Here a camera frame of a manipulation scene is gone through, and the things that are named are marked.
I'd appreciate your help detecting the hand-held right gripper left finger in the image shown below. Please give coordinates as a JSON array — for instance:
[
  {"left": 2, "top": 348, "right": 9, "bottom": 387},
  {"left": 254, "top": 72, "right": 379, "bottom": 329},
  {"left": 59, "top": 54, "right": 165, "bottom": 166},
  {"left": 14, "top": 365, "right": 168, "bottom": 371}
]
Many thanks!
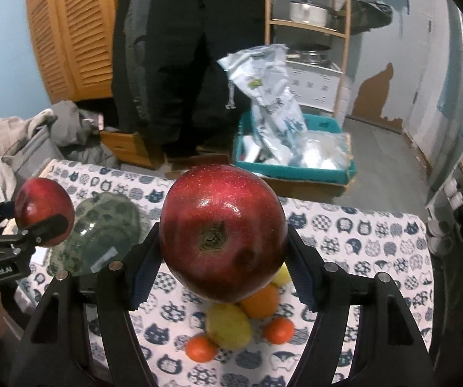
[{"left": 9, "top": 223, "right": 163, "bottom": 387}]

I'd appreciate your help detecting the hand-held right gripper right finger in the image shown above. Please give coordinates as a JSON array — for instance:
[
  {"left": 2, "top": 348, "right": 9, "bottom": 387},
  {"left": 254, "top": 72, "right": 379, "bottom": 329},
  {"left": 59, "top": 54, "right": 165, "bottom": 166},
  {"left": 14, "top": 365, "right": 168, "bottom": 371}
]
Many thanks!
[{"left": 286, "top": 226, "right": 436, "bottom": 387}]

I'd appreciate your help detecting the red apple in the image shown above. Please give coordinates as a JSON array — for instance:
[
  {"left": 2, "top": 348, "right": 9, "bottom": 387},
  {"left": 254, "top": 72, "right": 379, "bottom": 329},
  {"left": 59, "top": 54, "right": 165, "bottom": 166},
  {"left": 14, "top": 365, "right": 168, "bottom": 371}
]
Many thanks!
[
  {"left": 14, "top": 177, "right": 75, "bottom": 248},
  {"left": 159, "top": 165, "right": 289, "bottom": 305}
]

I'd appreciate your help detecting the large orange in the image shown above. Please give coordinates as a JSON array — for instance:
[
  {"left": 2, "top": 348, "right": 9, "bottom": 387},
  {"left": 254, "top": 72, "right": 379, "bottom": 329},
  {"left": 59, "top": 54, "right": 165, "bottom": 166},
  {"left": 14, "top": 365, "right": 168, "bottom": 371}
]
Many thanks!
[{"left": 237, "top": 284, "right": 281, "bottom": 318}]

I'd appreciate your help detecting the green glass bowl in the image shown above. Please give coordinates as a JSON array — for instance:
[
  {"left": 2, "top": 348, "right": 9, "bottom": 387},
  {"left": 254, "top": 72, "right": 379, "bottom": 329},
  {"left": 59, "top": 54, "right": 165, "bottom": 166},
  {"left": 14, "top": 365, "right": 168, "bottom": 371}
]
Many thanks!
[{"left": 48, "top": 193, "right": 143, "bottom": 277}]

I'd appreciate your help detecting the yellow lemon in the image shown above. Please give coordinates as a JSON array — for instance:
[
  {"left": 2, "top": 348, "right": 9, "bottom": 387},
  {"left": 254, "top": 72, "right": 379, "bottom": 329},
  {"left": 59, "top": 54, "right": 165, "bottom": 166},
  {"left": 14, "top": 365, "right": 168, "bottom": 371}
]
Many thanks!
[
  {"left": 204, "top": 303, "right": 253, "bottom": 351},
  {"left": 270, "top": 264, "right": 292, "bottom": 289}
]

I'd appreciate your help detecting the small tangerine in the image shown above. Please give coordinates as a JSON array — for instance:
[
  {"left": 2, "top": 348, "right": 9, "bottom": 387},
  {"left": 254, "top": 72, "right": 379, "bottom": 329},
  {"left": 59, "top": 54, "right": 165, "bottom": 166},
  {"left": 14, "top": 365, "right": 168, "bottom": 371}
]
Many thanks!
[
  {"left": 261, "top": 316, "right": 296, "bottom": 345},
  {"left": 185, "top": 334, "right": 219, "bottom": 363}
]

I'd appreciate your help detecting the cat print blanket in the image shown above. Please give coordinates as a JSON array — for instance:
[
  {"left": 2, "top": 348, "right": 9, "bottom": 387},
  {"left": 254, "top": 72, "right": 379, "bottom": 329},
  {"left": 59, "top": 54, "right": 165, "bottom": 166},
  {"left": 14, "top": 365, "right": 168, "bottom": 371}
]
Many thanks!
[{"left": 14, "top": 159, "right": 434, "bottom": 387}]

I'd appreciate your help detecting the grey fabric bag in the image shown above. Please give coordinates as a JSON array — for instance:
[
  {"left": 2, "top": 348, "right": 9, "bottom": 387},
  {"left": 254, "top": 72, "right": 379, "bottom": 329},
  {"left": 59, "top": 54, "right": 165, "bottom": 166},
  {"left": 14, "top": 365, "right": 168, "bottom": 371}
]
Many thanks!
[{"left": 0, "top": 129, "right": 67, "bottom": 194}]

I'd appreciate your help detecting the cardboard box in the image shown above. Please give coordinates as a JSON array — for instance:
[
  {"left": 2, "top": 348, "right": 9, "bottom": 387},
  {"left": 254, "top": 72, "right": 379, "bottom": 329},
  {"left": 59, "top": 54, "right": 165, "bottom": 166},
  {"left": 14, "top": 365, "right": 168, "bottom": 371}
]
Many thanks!
[{"left": 167, "top": 153, "right": 353, "bottom": 198}]

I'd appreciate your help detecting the grey jacket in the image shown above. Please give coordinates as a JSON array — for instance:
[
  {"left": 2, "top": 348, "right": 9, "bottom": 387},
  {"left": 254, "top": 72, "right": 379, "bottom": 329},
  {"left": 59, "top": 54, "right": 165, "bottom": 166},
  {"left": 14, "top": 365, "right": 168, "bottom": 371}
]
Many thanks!
[{"left": 50, "top": 101, "right": 121, "bottom": 170}]

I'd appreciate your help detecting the wooden drawer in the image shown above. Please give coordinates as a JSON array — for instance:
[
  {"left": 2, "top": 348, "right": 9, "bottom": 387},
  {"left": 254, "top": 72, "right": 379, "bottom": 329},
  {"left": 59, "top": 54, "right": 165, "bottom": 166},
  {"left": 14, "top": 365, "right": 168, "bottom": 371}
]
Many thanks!
[{"left": 98, "top": 129, "right": 163, "bottom": 170}]

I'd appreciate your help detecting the clear plastic bag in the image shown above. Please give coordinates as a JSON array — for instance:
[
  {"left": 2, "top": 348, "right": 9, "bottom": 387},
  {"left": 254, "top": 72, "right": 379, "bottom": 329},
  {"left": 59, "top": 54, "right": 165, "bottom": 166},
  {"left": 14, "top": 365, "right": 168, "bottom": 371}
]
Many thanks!
[{"left": 292, "top": 131, "right": 355, "bottom": 170}]

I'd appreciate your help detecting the teal plastic basket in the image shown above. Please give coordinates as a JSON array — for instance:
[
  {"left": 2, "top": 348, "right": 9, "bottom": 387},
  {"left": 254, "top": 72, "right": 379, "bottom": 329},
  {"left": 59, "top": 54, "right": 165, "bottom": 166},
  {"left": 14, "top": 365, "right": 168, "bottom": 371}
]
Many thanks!
[{"left": 231, "top": 113, "right": 357, "bottom": 184}]

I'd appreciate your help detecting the white printed plastic bag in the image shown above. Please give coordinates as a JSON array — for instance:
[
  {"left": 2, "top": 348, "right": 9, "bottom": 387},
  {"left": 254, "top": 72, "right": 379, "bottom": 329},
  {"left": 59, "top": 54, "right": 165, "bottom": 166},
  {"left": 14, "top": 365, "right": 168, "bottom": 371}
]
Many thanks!
[{"left": 217, "top": 44, "right": 309, "bottom": 166}]

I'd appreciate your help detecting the white patterned storage box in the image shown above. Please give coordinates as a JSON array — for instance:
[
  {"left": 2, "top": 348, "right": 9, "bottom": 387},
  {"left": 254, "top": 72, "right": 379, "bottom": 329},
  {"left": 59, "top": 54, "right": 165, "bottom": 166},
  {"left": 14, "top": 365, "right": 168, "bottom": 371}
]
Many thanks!
[{"left": 286, "top": 62, "right": 345, "bottom": 109}]

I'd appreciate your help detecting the wooden louvered cabinet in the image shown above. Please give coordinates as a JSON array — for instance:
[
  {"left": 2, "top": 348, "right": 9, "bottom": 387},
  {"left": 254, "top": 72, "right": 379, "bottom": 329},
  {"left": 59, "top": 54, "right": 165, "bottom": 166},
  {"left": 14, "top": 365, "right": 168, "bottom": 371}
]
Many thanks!
[{"left": 26, "top": 0, "right": 125, "bottom": 103}]

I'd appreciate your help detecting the black coat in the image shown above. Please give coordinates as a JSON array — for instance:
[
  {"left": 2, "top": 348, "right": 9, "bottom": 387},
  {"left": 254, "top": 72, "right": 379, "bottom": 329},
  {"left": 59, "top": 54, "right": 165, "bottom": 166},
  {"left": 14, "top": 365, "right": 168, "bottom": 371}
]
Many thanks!
[{"left": 111, "top": 0, "right": 266, "bottom": 158}]

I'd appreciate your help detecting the steel steamer pot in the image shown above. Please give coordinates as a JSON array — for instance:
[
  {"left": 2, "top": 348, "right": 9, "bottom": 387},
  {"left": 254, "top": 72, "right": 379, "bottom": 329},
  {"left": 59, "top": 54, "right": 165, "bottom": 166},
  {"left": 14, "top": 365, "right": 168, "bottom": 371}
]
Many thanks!
[{"left": 286, "top": 44, "right": 333, "bottom": 67}]

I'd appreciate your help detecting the wooden shelf rack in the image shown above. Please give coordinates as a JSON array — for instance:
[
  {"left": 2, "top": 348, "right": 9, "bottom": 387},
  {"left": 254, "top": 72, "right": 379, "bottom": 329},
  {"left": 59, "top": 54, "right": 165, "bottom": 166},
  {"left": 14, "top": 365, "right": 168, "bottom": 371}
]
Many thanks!
[{"left": 264, "top": 0, "right": 355, "bottom": 119}]

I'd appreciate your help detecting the steel pot with lid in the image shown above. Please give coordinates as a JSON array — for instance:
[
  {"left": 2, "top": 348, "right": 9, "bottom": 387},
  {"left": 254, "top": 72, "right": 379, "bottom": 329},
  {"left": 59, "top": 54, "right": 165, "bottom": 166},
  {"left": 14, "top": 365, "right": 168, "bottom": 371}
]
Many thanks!
[{"left": 289, "top": 0, "right": 339, "bottom": 25}]

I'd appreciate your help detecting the dark wok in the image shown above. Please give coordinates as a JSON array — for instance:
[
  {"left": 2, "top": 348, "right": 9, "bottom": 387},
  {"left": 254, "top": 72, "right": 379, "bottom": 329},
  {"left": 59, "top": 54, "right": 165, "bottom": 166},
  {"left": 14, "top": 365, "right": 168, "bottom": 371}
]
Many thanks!
[{"left": 352, "top": 0, "right": 393, "bottom": 35}]

